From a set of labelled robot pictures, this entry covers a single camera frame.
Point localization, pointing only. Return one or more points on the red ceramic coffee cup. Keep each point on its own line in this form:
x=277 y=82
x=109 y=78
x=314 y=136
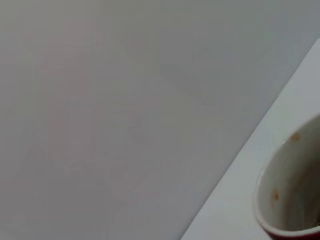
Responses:
x=290 y=180

